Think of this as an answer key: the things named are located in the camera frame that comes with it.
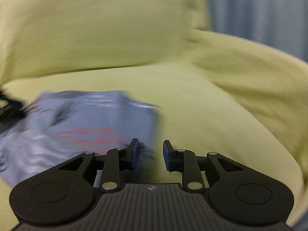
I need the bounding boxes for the blue-grey curtain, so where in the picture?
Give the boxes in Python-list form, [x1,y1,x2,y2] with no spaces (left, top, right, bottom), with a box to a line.
[197,0,308,65]

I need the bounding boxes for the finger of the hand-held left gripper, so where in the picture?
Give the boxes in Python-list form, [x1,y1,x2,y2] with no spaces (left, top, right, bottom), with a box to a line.
[0,89,25,124]

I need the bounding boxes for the sofa with green cover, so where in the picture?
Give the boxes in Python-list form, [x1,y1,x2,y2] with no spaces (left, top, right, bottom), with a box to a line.
[0,0,308,231]

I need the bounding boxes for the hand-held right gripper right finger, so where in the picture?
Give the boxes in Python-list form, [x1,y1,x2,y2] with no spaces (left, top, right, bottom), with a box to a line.
[163,140,244,191]

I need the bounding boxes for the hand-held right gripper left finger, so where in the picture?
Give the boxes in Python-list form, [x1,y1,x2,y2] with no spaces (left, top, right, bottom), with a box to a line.
[59,138,140,193]

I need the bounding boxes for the blue patterned shorts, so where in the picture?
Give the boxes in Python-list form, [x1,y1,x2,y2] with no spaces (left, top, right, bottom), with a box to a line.
[0,90,162,188]

